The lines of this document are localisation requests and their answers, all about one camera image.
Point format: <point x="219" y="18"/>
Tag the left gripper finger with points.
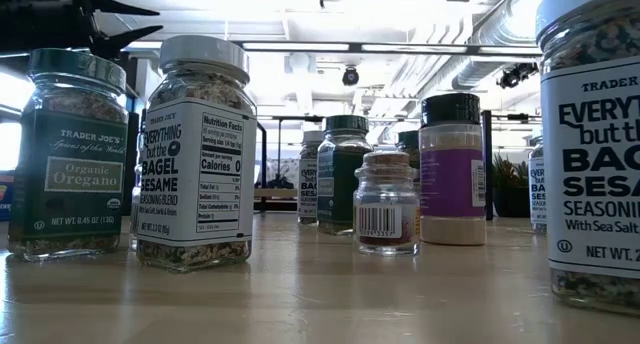
<point x="112" y="44"/>
<point x="120" y="8"/>

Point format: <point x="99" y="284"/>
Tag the oregano jar green lid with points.
<point x="70" y="184"/>

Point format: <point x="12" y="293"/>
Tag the bagel seasoning jar white lid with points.
<point x="195" y="184"/>
<point x="309" y="184"/>
<point x="595" y="184"/>
<point x="537" y="194"/>

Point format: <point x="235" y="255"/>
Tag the green-lid glass spice jar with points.
<point x="409" y="140"/>
<point x="340" y="184"/>

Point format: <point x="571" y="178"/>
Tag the purple-label jar black lid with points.
<point x="450" y="184"/>

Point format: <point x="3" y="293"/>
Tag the ceiling light strip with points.
<point x="415" y="48"/>
<point x="145" y="45"/>
<point x="507" y="50"/>
<point x="295" y="46"/>

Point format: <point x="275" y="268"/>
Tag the bright window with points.
<point x="10" y="144"/>

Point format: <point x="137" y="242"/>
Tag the blue plastic wrap box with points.
<point x="5" y="194"/>

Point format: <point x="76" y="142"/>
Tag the white ceiling pipe bundle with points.
<point x="430" y="59"/>

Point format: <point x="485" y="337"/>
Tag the black ceiling spotlight cluster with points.
<point x="517" y="75"/>

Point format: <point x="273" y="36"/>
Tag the succulent plant in black pot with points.
<point x="510" y="194"/>

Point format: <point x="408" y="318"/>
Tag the black round ceiling camera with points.
<point x="350" y="77"/>

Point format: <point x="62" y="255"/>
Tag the silver ventilation duct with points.
<point x="500" y="29"/>

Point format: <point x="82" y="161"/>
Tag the black background camera stand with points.
<point x="517" y="117"/>

